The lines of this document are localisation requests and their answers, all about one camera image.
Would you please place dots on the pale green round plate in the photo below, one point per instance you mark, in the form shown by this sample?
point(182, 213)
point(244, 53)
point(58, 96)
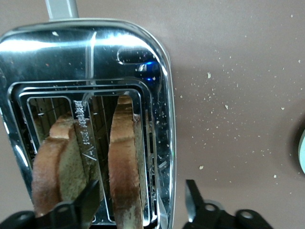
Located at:
point(302, 152)

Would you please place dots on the beige chrome toaster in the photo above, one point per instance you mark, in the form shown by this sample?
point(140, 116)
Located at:
point(59, 59)

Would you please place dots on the brown bread slice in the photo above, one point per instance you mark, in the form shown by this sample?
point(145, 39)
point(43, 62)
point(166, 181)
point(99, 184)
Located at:
point(121, 155)
point(47, 167)

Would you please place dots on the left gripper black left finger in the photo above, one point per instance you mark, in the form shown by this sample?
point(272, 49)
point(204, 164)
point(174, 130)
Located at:
point(76, 210)

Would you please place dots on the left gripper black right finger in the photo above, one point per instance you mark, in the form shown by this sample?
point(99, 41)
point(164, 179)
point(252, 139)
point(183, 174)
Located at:
point(202, 214)

